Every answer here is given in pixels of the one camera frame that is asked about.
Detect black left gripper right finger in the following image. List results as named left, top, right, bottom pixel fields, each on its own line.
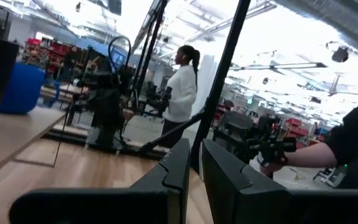
left=202, top=139, right=358, bottom=224

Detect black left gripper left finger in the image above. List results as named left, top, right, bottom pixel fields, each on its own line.
left=9, top=138, right=191, bottom=224

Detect blue plastic mug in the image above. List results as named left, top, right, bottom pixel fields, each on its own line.
left=0, top=63, right=60, bottom=115

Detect wooden shelf with black legs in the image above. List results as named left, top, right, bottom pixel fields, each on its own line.
left=0, top=102, right=71, bottom=185

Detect person's hand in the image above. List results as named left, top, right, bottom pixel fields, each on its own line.
left=259, top=154, right=289, bottom=175

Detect black hand-held gripper device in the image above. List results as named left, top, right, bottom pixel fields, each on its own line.
left=213, top=111, right=297, bottom=165

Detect red storage bins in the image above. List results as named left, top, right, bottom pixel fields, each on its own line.
left=285, top=117, right=311, bottom=138

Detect person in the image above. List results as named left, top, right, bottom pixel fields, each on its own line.
left=259, top=92, right=358, bottom=189
left=162, top=45, right=201, bottom=149

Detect red storage shelves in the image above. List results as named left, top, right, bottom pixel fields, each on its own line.
left=22, top=37, right=75, bottom=76

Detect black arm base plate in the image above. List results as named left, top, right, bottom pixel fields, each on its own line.
left=85, top=126, right=129, bottom=152

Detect black aluminium table frame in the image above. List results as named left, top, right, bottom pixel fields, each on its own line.
left=131, top=0, right=252, bottom=172

